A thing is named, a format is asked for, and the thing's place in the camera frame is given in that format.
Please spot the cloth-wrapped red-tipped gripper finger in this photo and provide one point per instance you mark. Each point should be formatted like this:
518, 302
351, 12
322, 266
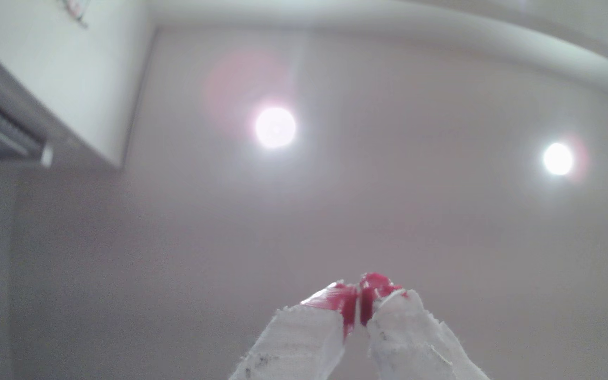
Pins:
298, 338
409, 338

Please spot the round ceiling light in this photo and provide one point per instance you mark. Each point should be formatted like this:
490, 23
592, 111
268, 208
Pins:
275, 127
558, 159

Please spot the small red white wall item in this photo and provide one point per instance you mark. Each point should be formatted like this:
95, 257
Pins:
75, 9

